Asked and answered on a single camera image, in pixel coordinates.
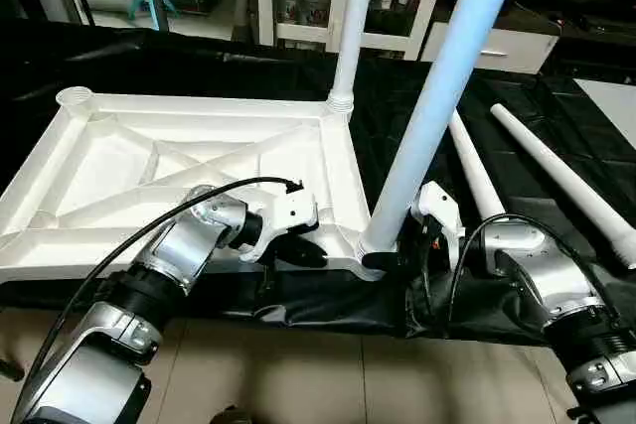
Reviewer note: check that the black mat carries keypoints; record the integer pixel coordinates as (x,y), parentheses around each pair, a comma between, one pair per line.
(199,67)

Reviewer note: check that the white flat board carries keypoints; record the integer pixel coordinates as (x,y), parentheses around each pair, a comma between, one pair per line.
(616,106)

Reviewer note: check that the white plastic table leg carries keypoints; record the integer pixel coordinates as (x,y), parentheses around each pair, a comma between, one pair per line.
(350,27)
(437,106)
(472,166)
(566,181)

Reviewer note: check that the white drawer unit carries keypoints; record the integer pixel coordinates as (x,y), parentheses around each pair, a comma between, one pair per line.
(507,47)

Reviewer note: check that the light blue stand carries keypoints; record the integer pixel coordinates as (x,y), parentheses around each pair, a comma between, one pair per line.
(151,7)

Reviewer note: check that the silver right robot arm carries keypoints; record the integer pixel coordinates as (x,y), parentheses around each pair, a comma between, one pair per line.
(537,275)

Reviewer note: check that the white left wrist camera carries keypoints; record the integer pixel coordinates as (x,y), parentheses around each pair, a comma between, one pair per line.
(288,215)

